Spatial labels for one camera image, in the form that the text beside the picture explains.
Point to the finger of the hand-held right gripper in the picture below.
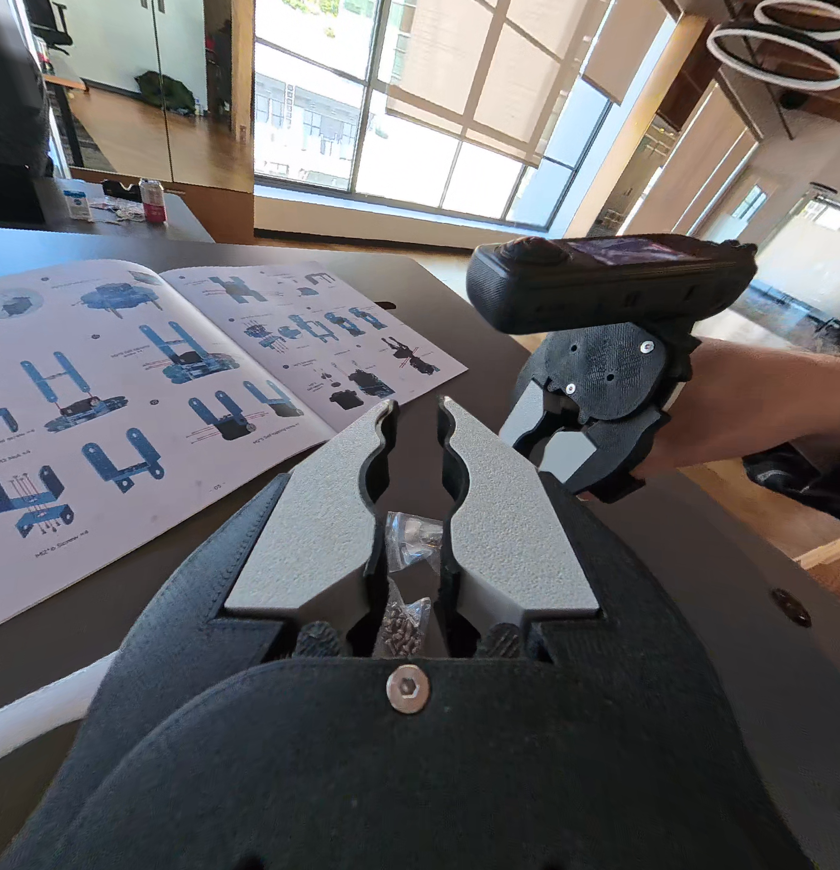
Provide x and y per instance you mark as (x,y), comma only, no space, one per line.
(569,452)
(525,411)

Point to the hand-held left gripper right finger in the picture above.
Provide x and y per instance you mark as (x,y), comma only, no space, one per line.
(522,537)

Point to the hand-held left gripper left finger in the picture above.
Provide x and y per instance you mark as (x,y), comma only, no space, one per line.
(304,537)

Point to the clear bag of screws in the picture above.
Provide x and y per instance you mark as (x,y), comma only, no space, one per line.
(413,537)
(401,629)

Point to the person's right forearm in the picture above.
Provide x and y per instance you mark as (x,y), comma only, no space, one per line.
(753,394)

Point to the dark background desk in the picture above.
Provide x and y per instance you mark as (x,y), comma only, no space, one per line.
(188,219)

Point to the white assembly instruction booklet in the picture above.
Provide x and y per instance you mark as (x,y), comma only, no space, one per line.
(188,374)

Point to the beige roller blind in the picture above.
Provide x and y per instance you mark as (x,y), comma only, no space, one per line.
(460,81)
(630,54)

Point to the large gridded window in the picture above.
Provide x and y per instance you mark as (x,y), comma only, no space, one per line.
(311,136)

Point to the red drink can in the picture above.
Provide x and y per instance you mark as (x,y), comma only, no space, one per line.
(152,202)

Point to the white and blue box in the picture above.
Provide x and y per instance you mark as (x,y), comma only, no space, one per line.
(77,206)

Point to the green backpack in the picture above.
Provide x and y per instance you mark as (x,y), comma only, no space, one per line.
(165,92)

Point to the glass partition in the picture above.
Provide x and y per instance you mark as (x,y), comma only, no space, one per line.
(120,81)

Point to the black office chair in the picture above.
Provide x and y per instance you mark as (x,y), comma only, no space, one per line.
(49,24)

